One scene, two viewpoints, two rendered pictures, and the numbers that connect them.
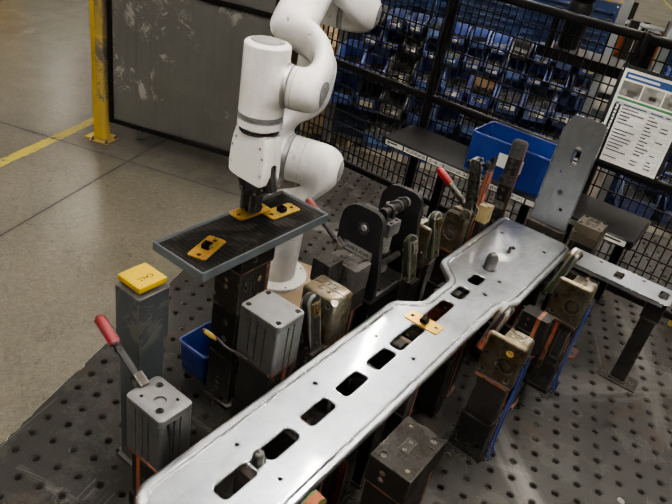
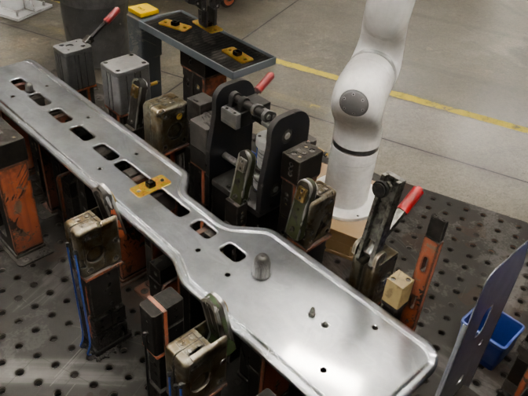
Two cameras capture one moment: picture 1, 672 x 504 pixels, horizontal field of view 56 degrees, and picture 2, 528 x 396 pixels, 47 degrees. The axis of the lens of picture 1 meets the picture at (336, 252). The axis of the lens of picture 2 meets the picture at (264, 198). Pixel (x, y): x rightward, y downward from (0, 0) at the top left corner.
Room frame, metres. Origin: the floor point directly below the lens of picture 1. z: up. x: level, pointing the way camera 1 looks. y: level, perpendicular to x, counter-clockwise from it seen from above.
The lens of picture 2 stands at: (1.57, -1.18, 1.79)
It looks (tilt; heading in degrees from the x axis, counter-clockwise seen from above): 38 degrees down; 102
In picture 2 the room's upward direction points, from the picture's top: 5 degrees clockwise
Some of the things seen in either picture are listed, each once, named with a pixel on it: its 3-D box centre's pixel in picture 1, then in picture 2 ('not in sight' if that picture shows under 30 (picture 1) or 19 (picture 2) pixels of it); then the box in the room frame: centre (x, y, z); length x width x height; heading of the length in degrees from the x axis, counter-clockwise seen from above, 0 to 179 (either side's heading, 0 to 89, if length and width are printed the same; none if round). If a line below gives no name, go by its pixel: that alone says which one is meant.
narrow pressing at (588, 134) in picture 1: (567, 174); (470, 349); (1.74, -0.61, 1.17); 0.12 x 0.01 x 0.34; 58
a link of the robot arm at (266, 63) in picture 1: (266, 77); not in sight; (1.11, 0.18, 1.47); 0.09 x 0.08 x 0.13; 81
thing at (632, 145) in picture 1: (640, 123); not in sight; (1.94, -0.84, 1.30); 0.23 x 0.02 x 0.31; 58
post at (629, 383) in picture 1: (637, 339); not in sight; (1.45, -0.87, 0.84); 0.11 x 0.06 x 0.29; 58
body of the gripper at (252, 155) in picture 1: (256, 150); not in sight; (1.11, 0.19, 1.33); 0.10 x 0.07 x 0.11; 54
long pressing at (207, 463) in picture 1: (421, 329); (142, 185); (1.10, -0.22, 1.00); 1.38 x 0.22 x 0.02; 148
